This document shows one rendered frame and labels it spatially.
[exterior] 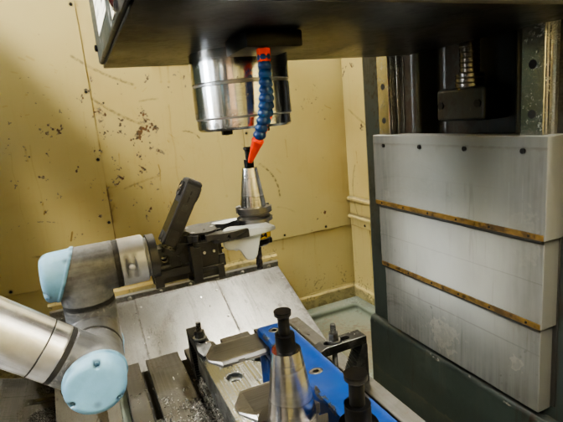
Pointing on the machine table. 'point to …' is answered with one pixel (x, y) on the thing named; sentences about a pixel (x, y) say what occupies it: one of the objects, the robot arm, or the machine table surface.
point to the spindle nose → (235, 90)
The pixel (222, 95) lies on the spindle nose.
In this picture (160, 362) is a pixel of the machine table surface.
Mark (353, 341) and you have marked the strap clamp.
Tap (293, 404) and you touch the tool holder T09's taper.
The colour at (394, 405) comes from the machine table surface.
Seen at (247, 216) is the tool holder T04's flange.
